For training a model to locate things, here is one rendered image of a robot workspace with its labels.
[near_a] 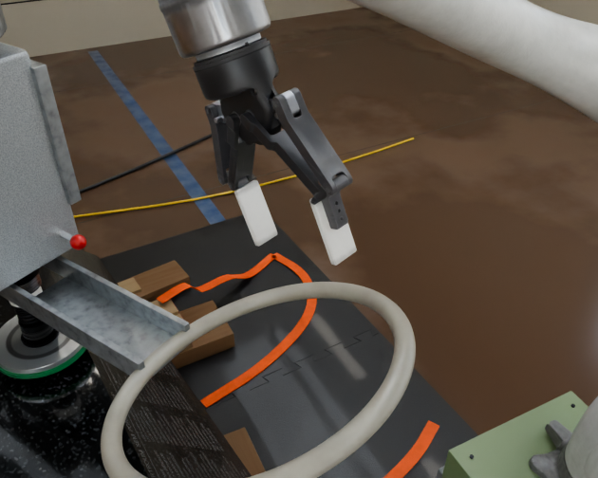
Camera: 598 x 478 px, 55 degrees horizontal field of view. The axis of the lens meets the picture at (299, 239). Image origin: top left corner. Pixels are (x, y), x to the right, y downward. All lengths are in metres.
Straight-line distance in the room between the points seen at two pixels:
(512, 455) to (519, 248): 2.15
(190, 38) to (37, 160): 0.71
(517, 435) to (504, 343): 1.47
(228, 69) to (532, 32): 0.26
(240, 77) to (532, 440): 0.97
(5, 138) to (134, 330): 0.41
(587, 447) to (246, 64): 0.86
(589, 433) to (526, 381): 1.49
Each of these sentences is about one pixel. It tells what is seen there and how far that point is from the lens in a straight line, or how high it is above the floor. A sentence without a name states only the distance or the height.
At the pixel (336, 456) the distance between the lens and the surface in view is 0.72.
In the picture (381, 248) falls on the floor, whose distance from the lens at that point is 3.12.
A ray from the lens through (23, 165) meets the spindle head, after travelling 1.18.
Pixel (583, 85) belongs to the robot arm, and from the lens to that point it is 0.61.
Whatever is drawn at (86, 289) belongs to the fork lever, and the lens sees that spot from 1.28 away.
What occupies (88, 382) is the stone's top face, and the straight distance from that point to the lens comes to 1.44.
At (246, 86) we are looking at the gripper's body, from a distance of 0.53.
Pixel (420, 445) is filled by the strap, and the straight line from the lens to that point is 2.28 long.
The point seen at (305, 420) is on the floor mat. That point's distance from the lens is 2.30.
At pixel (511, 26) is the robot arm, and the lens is 0.53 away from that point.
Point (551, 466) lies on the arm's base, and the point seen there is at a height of 0.90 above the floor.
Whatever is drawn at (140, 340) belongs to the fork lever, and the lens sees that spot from 1.13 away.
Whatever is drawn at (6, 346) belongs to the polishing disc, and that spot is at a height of 0.88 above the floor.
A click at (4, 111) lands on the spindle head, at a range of 1.14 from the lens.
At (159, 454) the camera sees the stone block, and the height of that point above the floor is 0.78.
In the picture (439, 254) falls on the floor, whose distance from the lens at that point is 3.14.
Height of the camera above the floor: 1.87
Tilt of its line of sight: 36 degrees down
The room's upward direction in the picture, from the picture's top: straight up
